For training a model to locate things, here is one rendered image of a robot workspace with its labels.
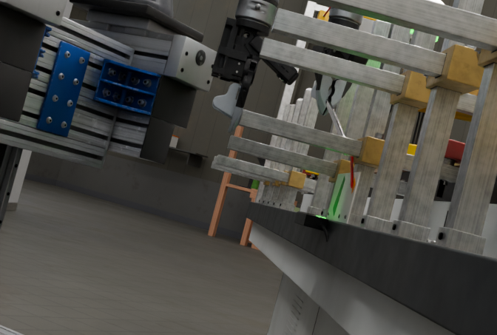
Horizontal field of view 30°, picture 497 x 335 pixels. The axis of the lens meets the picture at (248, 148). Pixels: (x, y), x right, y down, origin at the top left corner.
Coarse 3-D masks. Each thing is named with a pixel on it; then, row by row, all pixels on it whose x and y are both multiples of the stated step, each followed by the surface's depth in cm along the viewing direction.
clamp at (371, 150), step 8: (368, 136) 174; (368, 144) 174; (376, 144) 174; (360, 152) 177; (368, 152) 174; (376, 152) 174; (360, 160) 175; (368, 160) 174; (376, 160) 174; (376, 168) 181
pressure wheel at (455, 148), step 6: (450, 144) 176; (456, 144) 176; (462, 144) 177; (450, 150) 176; (456, 150) 176; (462, 150) 177; (444, 156) 177; (450, 156) 176; (456, 156) 176; (444, 162) 179; (450, 162) 179; (456, 162) 182; (444, 186) 180; (438, 192) 179
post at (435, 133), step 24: (456, 0) 135; (480, 0) 133; (432, 96) 134; (456, 96) 132; (432, 120) 132; (432, 144) 132; (432, 168) 132; (408, 192) 132; (432, 192) 131; (408, 216) 131
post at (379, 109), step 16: (400, 32) 183; (384, 64) 183; (384, 96) 182; (368, 112) 185; (384, 112) 182; (368, 128) 182; (384, 128) 182; (368, 176) 181; (368, 192) 181; (352, 208) 181
